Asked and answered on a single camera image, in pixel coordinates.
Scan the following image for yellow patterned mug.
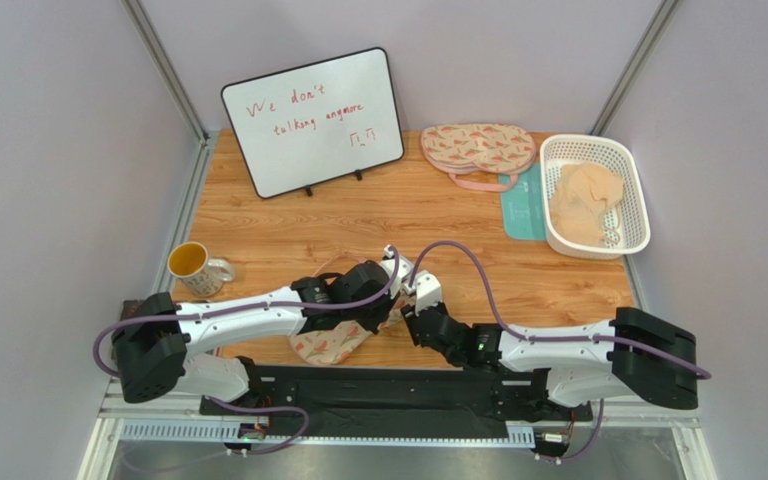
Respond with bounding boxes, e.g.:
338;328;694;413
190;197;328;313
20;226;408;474
166;241;236;298

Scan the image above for whiteboard with red writing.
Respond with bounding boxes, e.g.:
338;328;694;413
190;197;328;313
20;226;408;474
221;47;405;199

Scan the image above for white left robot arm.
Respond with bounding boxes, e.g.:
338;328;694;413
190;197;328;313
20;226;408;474
107;258;413;404

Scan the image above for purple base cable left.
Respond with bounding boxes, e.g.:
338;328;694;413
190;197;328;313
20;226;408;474
207;395;311;458

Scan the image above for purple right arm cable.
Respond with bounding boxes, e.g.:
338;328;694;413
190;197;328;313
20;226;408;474
409;240;713;381

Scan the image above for dark book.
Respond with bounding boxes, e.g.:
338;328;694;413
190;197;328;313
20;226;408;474
120;300;152;321

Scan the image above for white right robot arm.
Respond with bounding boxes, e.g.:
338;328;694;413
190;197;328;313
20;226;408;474
401;303;708;410

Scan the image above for white plastic basket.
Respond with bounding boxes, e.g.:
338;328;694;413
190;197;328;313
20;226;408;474
540;134;651;260

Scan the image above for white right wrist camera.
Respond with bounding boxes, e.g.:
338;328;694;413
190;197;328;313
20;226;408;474
403;270;443;314

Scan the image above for stacked floral laundry bags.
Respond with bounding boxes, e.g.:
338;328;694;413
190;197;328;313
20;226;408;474
420;123;538;193

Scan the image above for aluminium frame rail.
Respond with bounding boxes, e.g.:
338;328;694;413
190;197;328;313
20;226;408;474
98;380;700;448

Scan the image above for floral mesh laundry bag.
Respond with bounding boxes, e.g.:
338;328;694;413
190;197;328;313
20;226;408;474
287;253;413;366

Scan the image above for beige bras in basket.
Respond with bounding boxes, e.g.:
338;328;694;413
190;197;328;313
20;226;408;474
549;163;625;247

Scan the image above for teal card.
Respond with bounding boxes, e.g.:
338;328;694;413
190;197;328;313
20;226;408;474
500;164;546;242

